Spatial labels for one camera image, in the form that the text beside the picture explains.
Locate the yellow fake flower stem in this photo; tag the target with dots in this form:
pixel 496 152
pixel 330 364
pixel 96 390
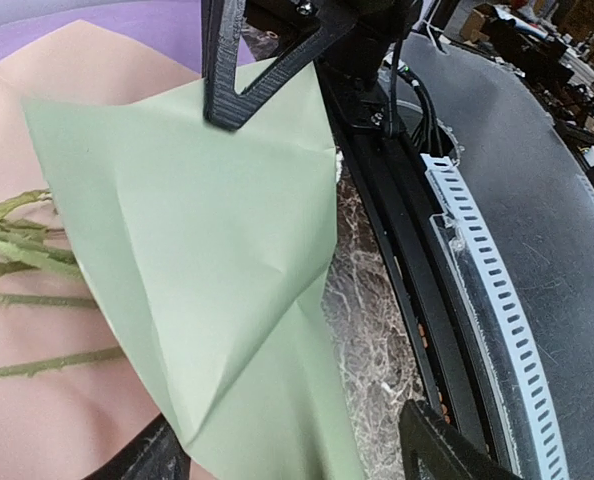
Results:
pixel 8 299

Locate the purple wrapping paper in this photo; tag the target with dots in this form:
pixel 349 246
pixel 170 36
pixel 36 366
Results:
pixel 172 28

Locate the black front rail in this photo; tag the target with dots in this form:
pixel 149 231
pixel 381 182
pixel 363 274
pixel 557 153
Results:
pixel 386 173

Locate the peach and green wrapping paper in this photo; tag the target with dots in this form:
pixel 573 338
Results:
pixel 206 251

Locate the blue fake flower stem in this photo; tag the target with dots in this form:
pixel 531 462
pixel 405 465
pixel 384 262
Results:
pixel 27 244

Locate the white and red flower stem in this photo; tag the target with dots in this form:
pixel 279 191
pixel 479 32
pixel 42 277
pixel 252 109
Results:
pixel 30 369

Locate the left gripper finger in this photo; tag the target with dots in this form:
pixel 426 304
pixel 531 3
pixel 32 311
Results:
pixel 432 449

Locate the white slotted cable duct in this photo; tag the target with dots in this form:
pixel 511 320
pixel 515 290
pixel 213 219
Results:
pixel 503 336

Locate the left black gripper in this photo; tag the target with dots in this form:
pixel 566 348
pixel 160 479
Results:
pixel 367 30

